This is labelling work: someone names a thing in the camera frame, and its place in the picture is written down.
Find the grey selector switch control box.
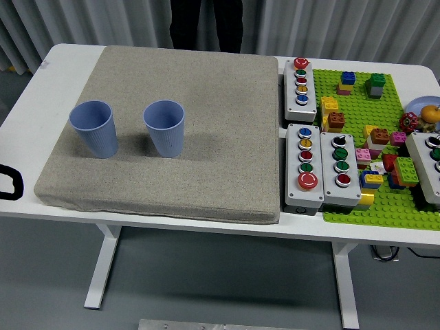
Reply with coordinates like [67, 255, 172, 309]
[319, 131, 362, 208]

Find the pink building block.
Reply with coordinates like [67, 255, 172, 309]
[354, 147, 373, 169]

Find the green grey block stack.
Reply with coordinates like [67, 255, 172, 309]
[364, 73, 387, 100]

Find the black power cable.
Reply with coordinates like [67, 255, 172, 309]
[407, 246, 440, 259]

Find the clear yellow building block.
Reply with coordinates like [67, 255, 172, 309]
[353, 190, 375, 211]

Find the brown white pink block stack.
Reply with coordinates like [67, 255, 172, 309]
[363, 125, 391, 151]

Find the light blue plate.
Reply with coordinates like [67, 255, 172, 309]
[404, 96, 440, 133]

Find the magenta building block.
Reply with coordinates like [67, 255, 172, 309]
[389, 131, 408, 147]

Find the grey-brown fabric mat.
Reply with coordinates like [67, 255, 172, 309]
[33, 45, 281, 226]

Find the green orange blue block stack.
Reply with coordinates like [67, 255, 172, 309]
[387, 156, 420, 190]

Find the blue ribbed cup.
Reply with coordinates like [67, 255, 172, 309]
[142, 99, 186, 159]
[68, 100, 120, 160]

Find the person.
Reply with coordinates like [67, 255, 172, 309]
[168, 0, 244, 54]

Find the red building block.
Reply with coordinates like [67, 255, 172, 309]
[381, 153, 399, 173]

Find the white pleated curtain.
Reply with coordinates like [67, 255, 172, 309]
[0, 0, 440, 75]

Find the brown yellow block stack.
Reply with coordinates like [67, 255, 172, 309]
[322, 111, 346, 134]

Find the blue yellow pink block stack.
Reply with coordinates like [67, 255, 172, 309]
[335, 71, 357, 96]

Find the red valve handwheel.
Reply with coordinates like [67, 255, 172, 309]
[398, 112, 419, 134]

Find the white table leg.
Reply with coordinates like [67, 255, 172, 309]
[83, 223, 122, 310]
[331, 242, 361, 330]

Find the green building baseplate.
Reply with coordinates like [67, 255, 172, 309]
[311, 68, 440, 230]

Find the white power strip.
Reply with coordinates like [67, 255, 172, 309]
[369, 244, 402, 263]

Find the orange fruit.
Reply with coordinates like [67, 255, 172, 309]
[421, 104, 440, 123]

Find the grey five-button control box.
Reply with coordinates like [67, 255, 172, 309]
[283, 57, 318, 125]
[285, 123, 325, 208]

